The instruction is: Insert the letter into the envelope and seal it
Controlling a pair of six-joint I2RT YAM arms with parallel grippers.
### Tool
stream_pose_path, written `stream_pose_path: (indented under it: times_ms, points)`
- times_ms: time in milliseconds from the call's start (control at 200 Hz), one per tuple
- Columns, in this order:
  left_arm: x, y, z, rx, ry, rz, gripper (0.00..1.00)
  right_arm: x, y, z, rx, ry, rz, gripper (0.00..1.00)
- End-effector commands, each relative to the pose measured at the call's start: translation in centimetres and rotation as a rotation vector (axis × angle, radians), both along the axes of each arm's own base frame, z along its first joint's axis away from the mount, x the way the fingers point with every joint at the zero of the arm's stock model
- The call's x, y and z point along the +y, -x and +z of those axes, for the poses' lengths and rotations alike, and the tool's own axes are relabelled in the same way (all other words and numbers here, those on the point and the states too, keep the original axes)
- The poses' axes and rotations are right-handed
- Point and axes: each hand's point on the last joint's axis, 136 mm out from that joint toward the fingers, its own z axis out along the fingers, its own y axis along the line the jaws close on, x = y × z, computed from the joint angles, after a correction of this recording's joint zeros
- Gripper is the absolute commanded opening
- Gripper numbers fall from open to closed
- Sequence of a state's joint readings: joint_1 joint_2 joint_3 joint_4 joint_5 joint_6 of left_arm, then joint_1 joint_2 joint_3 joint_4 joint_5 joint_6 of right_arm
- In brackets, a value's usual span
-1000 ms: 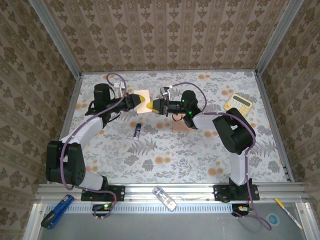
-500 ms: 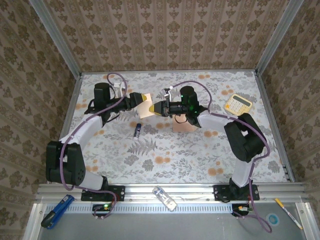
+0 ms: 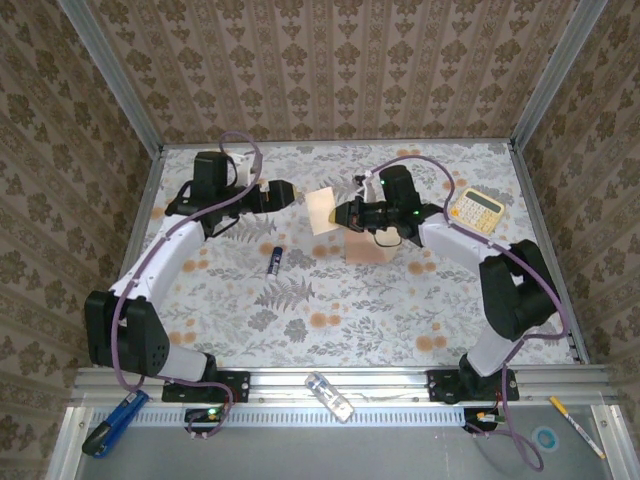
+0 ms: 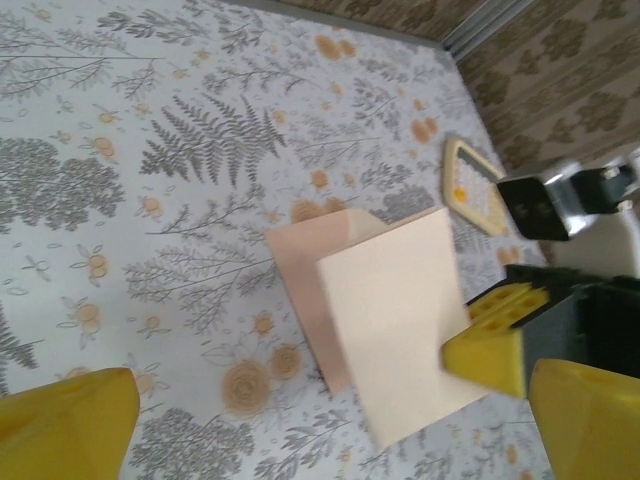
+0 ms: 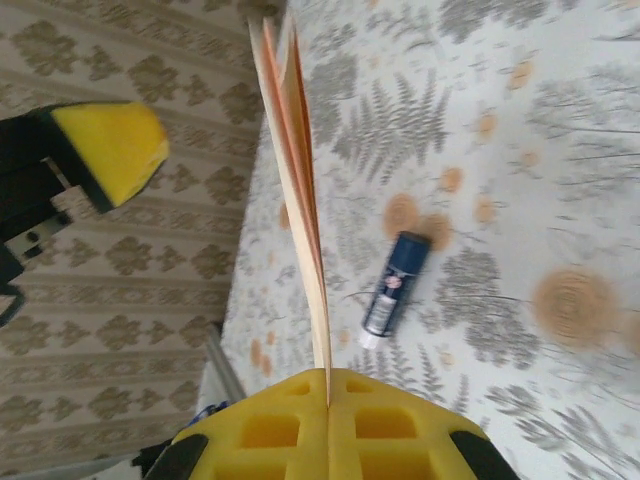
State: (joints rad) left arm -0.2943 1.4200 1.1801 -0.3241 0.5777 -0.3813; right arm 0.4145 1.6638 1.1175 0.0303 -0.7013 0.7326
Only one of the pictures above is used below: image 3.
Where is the aluminium right frame post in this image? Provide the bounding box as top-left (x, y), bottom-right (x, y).
top-left (508, 0), bottom-right (600, 147)

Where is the aluminium table side rail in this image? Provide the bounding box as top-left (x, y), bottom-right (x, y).
top-left (507, 142), bottom-right (591, 365)
top-left (94, 144), bottom-right (169, 371)

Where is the blue black hand tool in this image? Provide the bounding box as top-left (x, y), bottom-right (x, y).
top-left (81, 389), bottom-right (151, 460)

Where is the cream yellow calculator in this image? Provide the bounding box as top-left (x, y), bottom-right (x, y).
top-left (446, 187), bottom-right (504, 235)

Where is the floral patterned table cover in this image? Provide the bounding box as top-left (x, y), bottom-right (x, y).
top-left (107, 142), bottom-right (581, 370)

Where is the aluminium left table side rail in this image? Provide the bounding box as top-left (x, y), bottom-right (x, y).
top-left (94, 144), bottom-right (169, 371)

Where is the white yellow marker pen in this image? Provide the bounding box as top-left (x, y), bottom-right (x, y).
top-left (548, 395), bottom-right (608, 461)

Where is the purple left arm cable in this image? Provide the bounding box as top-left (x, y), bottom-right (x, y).
top-left (112, 130), bottom-right (264, 442)

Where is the pink paper letter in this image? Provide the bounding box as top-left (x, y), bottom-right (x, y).
top-left (305, 186), bottom-right (339, 236)

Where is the aluminium left frame post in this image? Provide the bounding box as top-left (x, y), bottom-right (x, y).
top-left (56, 0), bottom-right (165, 155)

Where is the blue tape roll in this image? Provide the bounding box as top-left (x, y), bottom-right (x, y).
top-left (530, 424), bottom-right (559, 452)

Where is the small black controller board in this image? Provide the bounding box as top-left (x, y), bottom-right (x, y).
top-left (462, 406), bottom-right (505, 435)
top-left (184, 406), bottom-right (225, 435)

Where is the grey metal base tray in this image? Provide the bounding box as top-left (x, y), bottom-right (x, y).
top-left (47, 403), bottom-right (640, 480)

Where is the aluminium frame post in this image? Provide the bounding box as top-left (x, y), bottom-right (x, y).
top-left (56, 0), bottom-right (165, 155)
top-left (508, 0), bottom-right (600, 147)

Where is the white slotted cable duct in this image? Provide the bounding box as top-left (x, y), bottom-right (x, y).
top-left (132, 402), bottom-right (469, 427)

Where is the aluminium right table side rail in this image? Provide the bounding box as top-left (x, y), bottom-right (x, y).
top-left (507, 142), bottom-right (591, 365)

